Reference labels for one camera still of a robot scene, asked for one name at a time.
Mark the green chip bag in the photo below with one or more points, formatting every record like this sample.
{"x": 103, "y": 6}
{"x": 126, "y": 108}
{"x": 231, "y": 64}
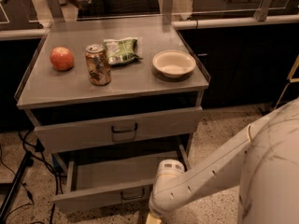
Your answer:
{"x": 121, "y": 51}

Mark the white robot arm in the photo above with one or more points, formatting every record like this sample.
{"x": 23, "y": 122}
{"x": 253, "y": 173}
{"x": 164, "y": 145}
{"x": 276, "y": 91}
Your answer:
{"x": 262, "y": 160}

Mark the grey drawer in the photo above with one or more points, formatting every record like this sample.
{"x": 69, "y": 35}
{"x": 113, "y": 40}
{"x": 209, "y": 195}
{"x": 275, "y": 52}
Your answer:
{"x": 105, "y": 176}
{"x": 103, "y": 132}

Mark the grey metal drawer cabinet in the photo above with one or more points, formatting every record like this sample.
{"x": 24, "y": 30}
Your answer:
{"x": 51, "y": 97}

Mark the grey top drawer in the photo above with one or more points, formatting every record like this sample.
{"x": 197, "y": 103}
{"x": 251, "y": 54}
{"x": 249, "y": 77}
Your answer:
{"x": 103, "y": 132}

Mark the black tripod leg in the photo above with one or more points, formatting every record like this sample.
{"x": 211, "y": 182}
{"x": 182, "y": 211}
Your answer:
{"x": 12, "y": 187}

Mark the white paper bowl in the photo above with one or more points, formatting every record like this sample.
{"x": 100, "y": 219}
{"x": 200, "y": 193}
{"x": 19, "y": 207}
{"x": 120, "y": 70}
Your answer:
{"x": 174, "y": 63}

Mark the orange soda can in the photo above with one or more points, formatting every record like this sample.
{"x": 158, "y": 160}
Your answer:
{"x": 97, "y": 65}

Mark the grey horizontal rail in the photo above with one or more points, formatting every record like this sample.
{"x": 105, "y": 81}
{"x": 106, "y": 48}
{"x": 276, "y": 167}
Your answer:
{"x": 179, "y": 25}

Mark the red apple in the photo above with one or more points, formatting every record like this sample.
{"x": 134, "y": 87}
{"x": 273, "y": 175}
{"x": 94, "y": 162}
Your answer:
{"x": 61, "y": 58}

